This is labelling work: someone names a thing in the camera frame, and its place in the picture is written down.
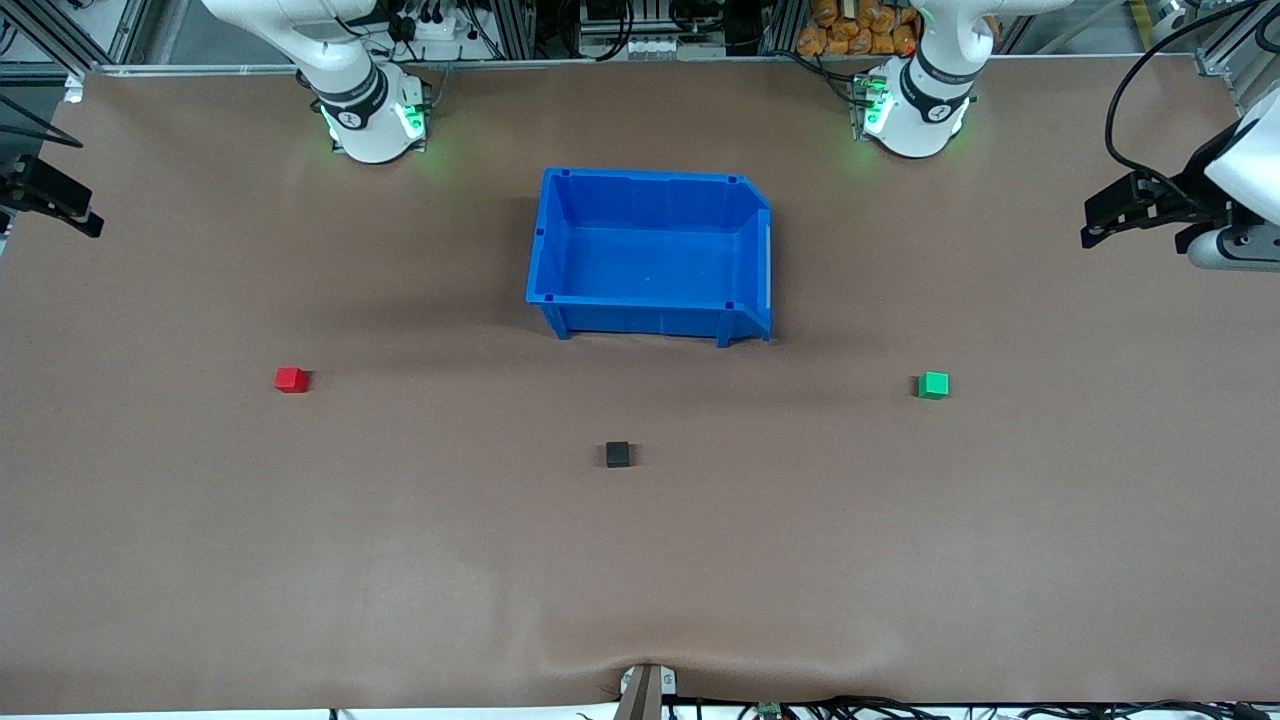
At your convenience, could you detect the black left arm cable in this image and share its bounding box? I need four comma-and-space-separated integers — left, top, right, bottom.
1104, 0, 1280, 216

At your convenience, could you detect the blue plastic storage bin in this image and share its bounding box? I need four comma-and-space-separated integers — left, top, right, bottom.
526, 167, 774, 348

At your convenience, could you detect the brown table mat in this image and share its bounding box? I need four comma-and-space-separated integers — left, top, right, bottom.
0, 58, 1280, 713

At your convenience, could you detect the metal table clamp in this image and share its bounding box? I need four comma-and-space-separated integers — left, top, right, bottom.
613, 662, 681, 720

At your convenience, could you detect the orange mesh bag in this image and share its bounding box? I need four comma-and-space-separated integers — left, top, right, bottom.
797, 0, 921, 57

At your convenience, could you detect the aluminium frame rail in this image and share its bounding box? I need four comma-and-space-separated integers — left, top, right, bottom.
85, 54, 1201, 77

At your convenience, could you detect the white power strip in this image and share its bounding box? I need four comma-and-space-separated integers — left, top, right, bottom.
393, 8, 473, 44

